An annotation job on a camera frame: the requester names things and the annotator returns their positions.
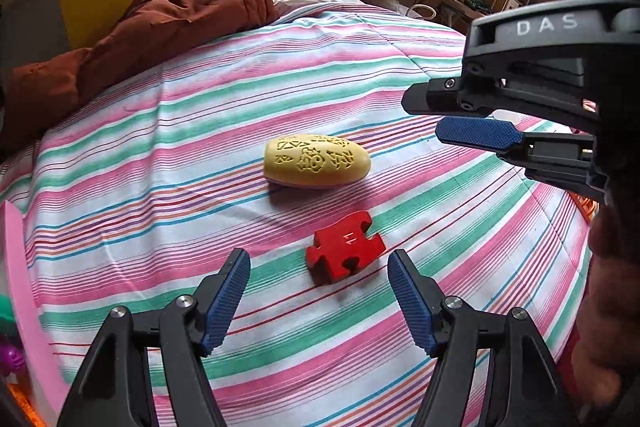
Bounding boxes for red puzzle piece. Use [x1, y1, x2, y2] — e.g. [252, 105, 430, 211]
[306, 209, 386, 287]

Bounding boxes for purple spiky ball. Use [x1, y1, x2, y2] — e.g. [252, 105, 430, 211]
[0, 339, 26, 378]

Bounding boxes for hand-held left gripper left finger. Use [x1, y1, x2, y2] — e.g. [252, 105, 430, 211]
[57, 248, 252, 427]

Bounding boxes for person's right hand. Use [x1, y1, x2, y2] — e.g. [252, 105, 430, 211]
[570, 192, 640, 413]

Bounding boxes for white tray with pink rim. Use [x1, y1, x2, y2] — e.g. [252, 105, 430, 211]
[0, 199, 71, 408]

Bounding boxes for orange building blocks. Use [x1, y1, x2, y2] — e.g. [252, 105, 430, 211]
[7, 382, 47, 427]

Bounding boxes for rust brown duvet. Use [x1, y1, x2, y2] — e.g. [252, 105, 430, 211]
[0, 0, 281, 152]

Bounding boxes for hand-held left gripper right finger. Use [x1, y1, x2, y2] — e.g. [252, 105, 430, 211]
[387, 249, 576, 427]

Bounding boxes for orange plastic rack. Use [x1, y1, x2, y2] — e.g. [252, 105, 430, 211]
[575, 194, 599, 223]

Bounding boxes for striped blanket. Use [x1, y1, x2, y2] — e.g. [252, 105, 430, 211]
[0, 0, 598, 427]

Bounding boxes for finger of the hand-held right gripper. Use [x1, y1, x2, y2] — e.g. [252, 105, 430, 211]
[435, 116, 608, 204]
[401, 76, 501, 116]

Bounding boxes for yellow engraved oval stone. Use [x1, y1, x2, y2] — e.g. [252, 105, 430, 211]
[263, 133, 372, 190]

